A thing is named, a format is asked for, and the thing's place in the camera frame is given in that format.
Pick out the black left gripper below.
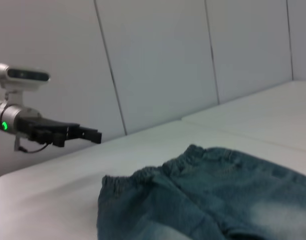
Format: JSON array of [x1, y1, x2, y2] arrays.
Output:
[[16, 114, 103, 148]]

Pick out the blue denim shorts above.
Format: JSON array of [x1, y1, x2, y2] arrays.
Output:
[[96, 144, 306, 240]]

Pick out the thin black cable with plug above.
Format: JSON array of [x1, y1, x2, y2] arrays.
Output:
[[13, 134, 54, 153]]

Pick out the silver camera mount bracket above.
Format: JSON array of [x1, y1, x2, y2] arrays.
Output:
[[3, 88, 24, 108]]

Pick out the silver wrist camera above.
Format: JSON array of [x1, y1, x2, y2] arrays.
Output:
[[0, 62, 51, 91]]

